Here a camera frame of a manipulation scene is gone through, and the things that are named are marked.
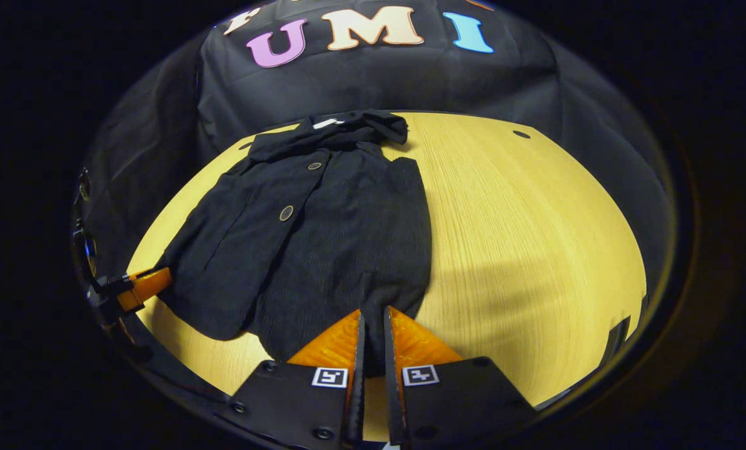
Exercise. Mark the black backdrop cloth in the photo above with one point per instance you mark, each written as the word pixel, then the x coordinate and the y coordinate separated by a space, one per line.
pixel 379 81

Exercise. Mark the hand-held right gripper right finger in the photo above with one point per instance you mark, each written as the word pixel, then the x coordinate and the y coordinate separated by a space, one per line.
pixel 390 375

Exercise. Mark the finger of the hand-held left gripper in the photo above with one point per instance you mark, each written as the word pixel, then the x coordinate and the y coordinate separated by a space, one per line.
pixel 144 287

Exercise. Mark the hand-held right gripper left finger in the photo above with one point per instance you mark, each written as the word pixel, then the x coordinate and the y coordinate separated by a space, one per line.
pixel 358 375

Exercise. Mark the black coat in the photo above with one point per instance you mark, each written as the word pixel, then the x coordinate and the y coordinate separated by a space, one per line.
pixel 322 250

